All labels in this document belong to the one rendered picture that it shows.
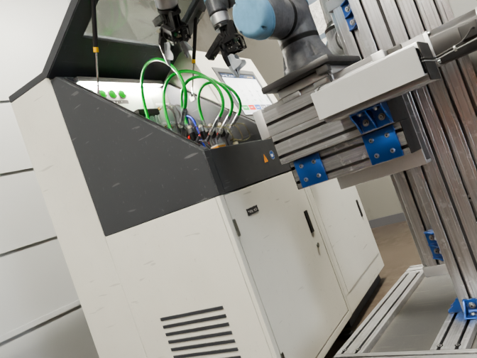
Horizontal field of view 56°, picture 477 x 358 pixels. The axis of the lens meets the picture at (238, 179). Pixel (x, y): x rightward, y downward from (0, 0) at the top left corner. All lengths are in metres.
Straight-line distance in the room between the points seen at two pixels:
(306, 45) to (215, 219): 0.62
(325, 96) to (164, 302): 1.00
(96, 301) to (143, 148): 0.71
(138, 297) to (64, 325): 1.23
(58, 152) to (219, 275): 0.86
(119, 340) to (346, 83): 1.38
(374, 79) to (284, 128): 0.36
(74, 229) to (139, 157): 0.49
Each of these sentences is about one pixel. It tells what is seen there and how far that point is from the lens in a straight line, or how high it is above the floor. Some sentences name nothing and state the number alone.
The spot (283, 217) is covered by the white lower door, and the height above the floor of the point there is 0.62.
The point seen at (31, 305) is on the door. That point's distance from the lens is 2.93.
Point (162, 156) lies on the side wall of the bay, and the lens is 1.59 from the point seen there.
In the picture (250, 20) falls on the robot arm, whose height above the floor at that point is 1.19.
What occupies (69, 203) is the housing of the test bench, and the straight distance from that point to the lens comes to 1.97.
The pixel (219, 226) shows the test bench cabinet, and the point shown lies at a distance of 1.50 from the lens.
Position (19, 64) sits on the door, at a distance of 3.36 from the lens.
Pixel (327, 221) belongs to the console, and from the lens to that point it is 2.20.
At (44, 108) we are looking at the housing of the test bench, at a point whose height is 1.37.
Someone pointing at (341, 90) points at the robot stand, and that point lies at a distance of 1.11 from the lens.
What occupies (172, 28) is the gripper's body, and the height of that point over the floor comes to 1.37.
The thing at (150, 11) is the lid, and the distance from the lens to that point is 2.12.
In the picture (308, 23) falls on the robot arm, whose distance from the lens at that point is 1.34.
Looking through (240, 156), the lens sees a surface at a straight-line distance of 1.66.
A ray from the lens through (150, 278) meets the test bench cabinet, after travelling 1.76.
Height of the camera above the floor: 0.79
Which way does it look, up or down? 1 degrees up
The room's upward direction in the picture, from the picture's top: 20 degrees counter-clockwise
